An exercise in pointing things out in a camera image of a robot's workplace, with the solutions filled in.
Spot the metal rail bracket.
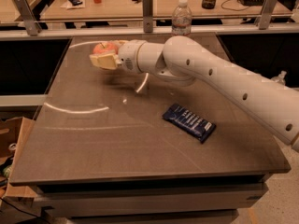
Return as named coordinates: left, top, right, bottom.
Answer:
left=13, top=0, right=41, bottom=36
left=255, top=0, right=278, bottom=30
left=142, top=0, right=153, bottom=33

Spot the black floor cable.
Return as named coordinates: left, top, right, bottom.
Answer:
left=0, top=196, right=48, bottom=221

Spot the right metal rail bracket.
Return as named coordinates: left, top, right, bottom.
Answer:
left=255, top=0, right=278, bottom=30

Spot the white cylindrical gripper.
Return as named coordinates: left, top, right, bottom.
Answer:
left=90, top=40, right=145, bottom=74

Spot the small clear bottle on floor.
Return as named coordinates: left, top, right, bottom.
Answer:
left=272, top=71, right=287, bottom=85

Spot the left metal rail bracket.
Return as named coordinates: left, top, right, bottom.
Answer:
left=13, top=0, right=41, bottom=36

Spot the red apple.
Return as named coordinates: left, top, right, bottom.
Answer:
left=93, top=42, right=118, bottom=54

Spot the middle metal rail bracket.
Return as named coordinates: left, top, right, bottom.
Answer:
left=142, top=0, right=153, bottom=33

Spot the clear plastic water bottle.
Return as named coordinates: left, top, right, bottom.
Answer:
left=172, top=0, right=192, bottom=36

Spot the dark blue snack bar wrapper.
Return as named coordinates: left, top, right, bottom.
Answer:
left=163, top=104, right=216, bottom=144

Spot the black cable on desk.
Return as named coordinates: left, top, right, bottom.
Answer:
left=221, top=0, right=247, bottom=12

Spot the wooden background desk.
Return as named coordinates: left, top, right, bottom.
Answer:
left=40, top=0, right=287, bottom=22

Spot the cardboard box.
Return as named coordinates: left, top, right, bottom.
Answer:
left=0, top=117, right=36, bottom=198

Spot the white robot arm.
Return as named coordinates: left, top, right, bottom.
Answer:
left=90, top=36, right=299, bottom=151

